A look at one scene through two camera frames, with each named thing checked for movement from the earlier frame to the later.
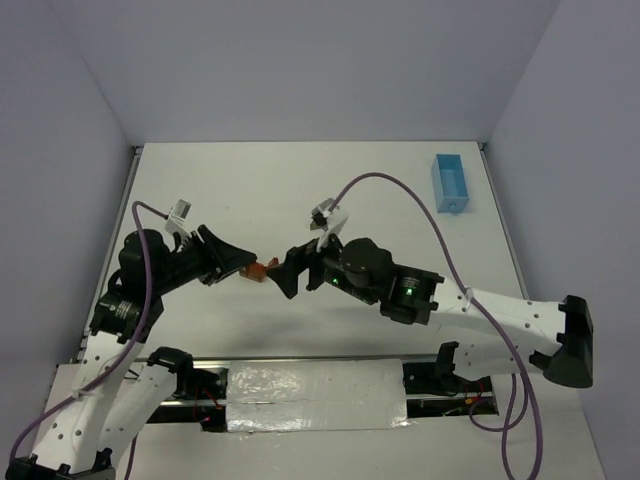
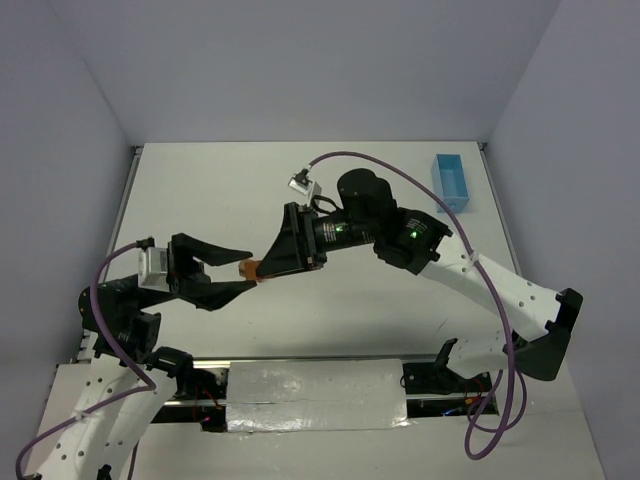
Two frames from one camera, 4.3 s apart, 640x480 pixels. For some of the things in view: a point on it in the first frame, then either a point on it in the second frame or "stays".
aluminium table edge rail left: [132, 163] stays
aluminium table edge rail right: [519, 275] stays
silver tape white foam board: [316, 395] stays
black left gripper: [208, 257] to [176, 265]
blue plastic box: [450, 184] stays
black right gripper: [311, 267] to [306, 238]
